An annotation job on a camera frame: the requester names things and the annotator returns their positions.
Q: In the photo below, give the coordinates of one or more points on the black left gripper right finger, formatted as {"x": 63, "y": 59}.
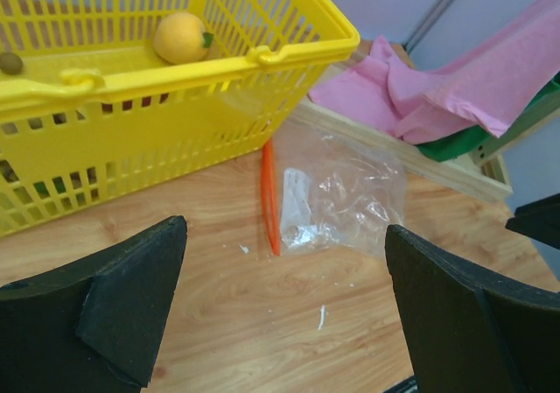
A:
{"x": 468, "y": 328}

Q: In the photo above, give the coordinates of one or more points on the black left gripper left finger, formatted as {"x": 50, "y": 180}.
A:
{"x": 95, "y": 324}

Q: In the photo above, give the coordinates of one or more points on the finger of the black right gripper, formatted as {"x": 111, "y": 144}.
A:
{"x": 538, "y": 220}

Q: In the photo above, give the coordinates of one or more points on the clear zip top bag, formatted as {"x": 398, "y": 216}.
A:
{"x": 321, "y": 190}

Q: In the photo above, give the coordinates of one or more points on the wooden clothes rack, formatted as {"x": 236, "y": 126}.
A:
{"x": 481, "y": 173}

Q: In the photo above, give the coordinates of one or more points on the green shirt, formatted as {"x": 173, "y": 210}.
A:
{"x": 476, "y": 137}

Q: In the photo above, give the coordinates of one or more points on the pink shirt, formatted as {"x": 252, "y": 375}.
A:
{"x": 489, "y": 86}

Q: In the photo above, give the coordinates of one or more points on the yellow plastic shopping basket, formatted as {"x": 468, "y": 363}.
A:
{"x": 96, "y": 113}

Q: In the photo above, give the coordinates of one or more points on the orange fruit with leaf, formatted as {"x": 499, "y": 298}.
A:
{"x": 182, "y": 38}

